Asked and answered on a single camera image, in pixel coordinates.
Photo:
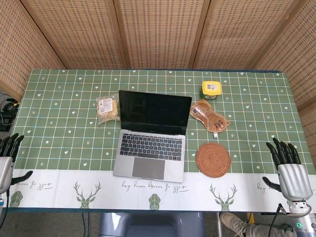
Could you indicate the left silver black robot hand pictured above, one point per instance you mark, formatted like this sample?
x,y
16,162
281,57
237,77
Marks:
x,y
5,164

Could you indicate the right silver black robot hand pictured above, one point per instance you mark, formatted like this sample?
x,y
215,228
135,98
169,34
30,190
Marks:
x,y
293,177

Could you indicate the silver laptop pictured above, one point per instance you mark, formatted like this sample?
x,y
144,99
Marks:
x,y
151,138

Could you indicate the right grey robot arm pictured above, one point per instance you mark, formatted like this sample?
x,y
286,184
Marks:
x,y
302,214

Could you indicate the beige sneaker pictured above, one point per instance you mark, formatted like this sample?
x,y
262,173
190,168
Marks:
x,y
233,223

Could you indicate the round woven rattan coaster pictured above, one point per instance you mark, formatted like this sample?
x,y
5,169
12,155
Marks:
x,y
213,159

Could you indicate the brown spouted sauce pouch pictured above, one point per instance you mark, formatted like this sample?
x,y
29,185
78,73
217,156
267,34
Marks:
x,y
209,116

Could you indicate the clear bag of biscuits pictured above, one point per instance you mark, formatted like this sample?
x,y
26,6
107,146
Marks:
x,y
107,110

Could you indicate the yellow lidded green jar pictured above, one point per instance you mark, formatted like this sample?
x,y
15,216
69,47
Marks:
x,y
211,90

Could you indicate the green checked tablecloth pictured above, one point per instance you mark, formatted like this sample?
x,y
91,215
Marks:
x,y
158,138

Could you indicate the grey plastic chair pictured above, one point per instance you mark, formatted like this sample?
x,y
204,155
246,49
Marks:
x,y
150,224

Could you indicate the woven bamboo folding screen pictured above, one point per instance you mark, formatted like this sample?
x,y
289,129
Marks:
x,y
158,33

